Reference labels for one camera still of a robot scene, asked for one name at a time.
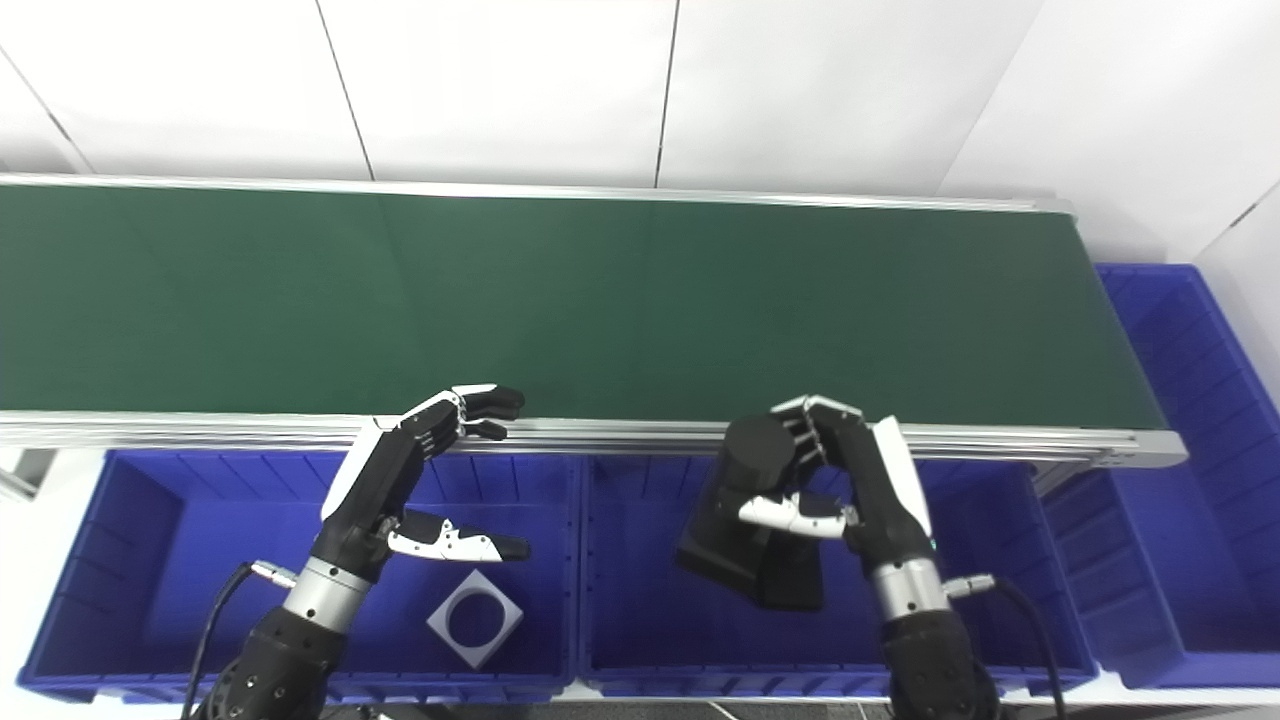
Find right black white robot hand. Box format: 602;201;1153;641
738;394;941;574

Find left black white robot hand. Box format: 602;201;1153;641
312;384;532;584

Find black cylinder part square base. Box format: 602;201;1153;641
675;413;801;601

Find black part in bin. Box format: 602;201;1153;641
755;535;827;613

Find blue plastic bin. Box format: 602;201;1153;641
17;450;583;706
1040;263;1280;691
578;455;1099;701

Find green conveyor belt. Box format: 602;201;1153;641
0;185;1166;433
0;173;1189;471

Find aluminium conveyor support leg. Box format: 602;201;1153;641
0;448;56;501

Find grey square plate round hole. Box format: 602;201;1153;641
426;568;525;671

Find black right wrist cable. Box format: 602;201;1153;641
945;573;1066;720

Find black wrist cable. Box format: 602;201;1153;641
945;573;1066;720
180;560;299;720

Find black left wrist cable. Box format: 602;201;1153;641
180;560;299;720

